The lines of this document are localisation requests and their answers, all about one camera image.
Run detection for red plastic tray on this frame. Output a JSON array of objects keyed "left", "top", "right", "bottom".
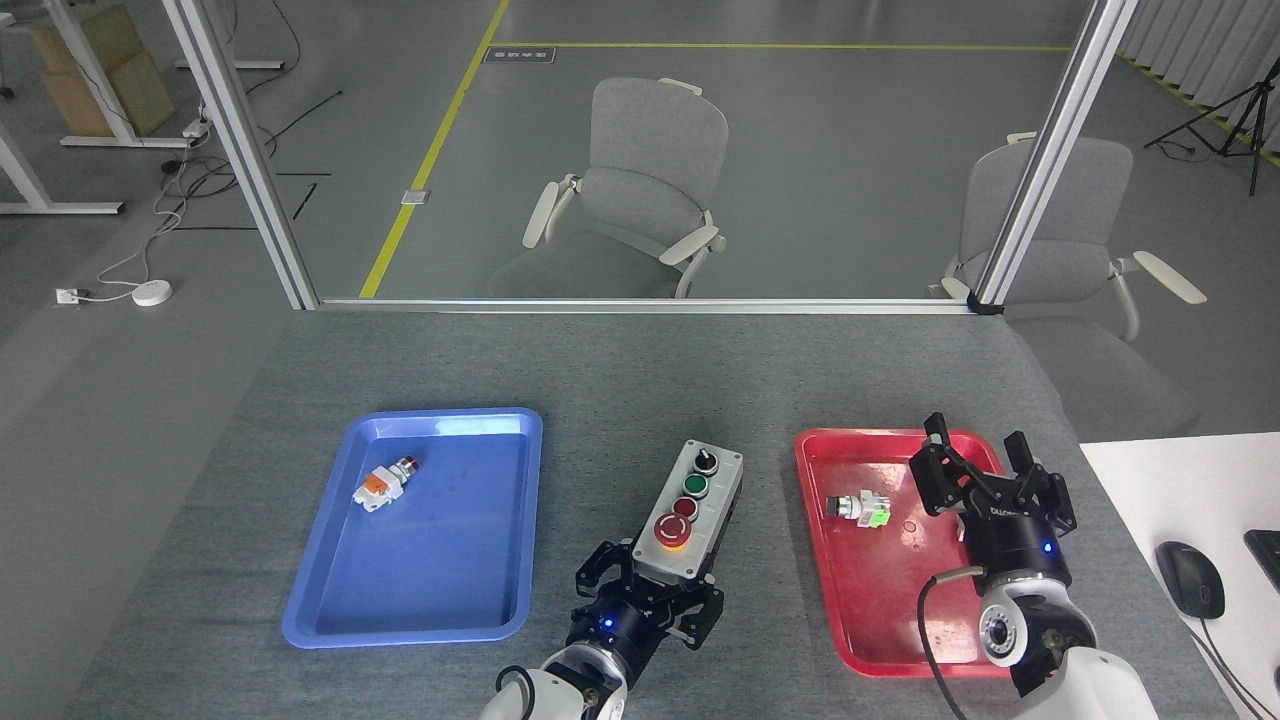
[{"left": 794, "top": 428, "right": 1011, "bottom": 679}]

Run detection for black keyboard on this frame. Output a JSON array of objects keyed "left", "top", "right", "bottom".
[{"left": 1243, "top": 529, "right": 1280, "bottom": 592}]

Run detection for orange red push button switch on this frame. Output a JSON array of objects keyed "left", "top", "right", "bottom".
[{"left": 353, "top": 456, "right": 421, "bottom": 514}]

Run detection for white floor cable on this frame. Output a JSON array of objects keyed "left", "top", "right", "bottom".
[{"left": 80, "top": 135, "right": 206, "bottom": 299}]

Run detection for black mouse cable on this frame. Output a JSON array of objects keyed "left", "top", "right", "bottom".
[{"left": 1195, "top": 615, "right": 1280, "bottom": 720}]

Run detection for silver aluminium post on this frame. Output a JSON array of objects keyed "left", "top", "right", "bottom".
[
  {"left": 968, "top": 0, "right": 1141, "bottom": 313},
  {"left": 161, "top": 0, "right": 321, "bottom": 311}
]

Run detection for grey office chair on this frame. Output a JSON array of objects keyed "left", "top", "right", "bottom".
[
  {"left": 488, "top": 77, "right": 729, "bottom": 299},
  {"left": 928, "top": 131, "right": 1208, "bottom": 442}
]

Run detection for black floor cables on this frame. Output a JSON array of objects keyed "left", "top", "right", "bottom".
[{"left": 160, "top": 0, "right": 346, "bottom": 233}]

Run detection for grey control box with buttons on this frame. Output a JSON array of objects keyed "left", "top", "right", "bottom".
[{"left": 630, "top": 438, "right": 745, "bottom": 587}]

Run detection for green switch with black button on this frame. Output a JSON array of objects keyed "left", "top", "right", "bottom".
[{"left": 826, "top": 490, "right": 891, "bottom": 530}]

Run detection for large cardboard box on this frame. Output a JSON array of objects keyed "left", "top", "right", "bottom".
[{"left": 42, "top": 50, "right": 176, "bottom": 139}]

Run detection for white side table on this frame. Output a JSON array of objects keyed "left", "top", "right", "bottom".
[{"left": 1078, "top": 432, "right": 1280, "bottom": 720}]

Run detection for black tripod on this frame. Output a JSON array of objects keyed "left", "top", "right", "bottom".
[{"left": 1144, "top": 50, "right": 1280, "bottom": 197}]

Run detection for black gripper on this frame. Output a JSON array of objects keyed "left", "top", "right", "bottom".
[
  {"left": 566, "top": 540, "right": 726, "bottom": 664},
  {"left": 907, "top": 411, "right": 1079, "bottom": 587}
]

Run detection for white desk frame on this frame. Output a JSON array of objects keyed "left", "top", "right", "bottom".
[
  {"left": 0, "top": 120, "right": 126, "bottom": 217},
  {"left": 40, "top": 0, "right": 161, "bottom": 150}
]

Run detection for white vertical blinds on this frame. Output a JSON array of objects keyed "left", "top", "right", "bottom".
[{"left": 1115, "top": 0, "right": 1280, "bottom": 166}]

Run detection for blue plastic tray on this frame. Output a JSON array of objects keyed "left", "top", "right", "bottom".
[{"left": 282, "top": 407, "right": 544, "bottom": 650}]

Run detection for silver aluminium rail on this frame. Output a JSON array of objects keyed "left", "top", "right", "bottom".
[{"left": 318, "top": 297, "right": 976, "bottom": 317}]

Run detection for black computer mouse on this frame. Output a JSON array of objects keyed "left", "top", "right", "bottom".
[{"left": 1155, "top": 540, "right": 1227, "bottom": 621}]

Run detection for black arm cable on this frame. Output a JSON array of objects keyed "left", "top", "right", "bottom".
[{"left": 917, "top": 565, "right": 987, "bottom": 720}]

